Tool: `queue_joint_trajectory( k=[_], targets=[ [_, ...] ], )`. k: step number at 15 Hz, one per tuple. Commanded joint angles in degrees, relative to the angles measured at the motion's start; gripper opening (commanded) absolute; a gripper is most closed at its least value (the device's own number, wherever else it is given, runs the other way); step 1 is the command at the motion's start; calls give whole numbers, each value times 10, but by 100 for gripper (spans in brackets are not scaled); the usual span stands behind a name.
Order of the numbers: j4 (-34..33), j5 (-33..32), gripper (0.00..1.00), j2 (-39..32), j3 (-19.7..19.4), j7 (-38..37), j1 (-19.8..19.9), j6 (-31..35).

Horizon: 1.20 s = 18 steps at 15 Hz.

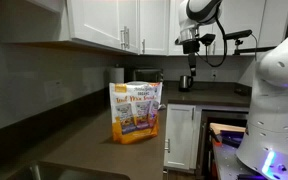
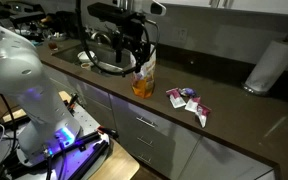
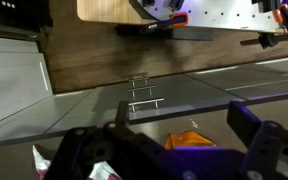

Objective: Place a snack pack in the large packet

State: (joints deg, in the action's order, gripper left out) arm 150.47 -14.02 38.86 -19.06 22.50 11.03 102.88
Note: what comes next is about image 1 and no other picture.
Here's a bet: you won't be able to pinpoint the wooden mounting board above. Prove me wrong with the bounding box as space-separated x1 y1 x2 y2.
210 123 245 134

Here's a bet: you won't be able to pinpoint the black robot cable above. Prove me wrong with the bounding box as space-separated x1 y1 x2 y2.
195 16 229 68

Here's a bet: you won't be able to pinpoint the black camera on stand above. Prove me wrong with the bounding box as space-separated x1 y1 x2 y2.
224 29 252 55

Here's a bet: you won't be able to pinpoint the steel kitchen sink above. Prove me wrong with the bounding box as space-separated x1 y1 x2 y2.
6 161 131 180

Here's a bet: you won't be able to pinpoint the white lower cabinet door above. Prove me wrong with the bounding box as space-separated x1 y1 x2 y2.
164 104 200 171

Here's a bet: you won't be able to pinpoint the white upper cabinets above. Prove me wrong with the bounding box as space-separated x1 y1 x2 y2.
0 0 288 55

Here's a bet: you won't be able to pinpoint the large orange snack bag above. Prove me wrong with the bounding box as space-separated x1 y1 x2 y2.
109 81 163 144

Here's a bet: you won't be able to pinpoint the stainless steel kettle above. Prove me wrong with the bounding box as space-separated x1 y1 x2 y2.
179 75 193 92

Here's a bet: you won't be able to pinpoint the white paper towel roll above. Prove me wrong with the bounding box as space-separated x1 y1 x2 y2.
109 68 124 83

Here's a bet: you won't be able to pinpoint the black toaster oven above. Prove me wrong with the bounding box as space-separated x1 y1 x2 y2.
133 68 163 82

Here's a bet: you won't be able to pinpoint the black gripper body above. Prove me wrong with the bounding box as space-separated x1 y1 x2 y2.
183 41 200 54

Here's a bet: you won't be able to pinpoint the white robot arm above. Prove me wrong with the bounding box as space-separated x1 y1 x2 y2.
236 37 288 180

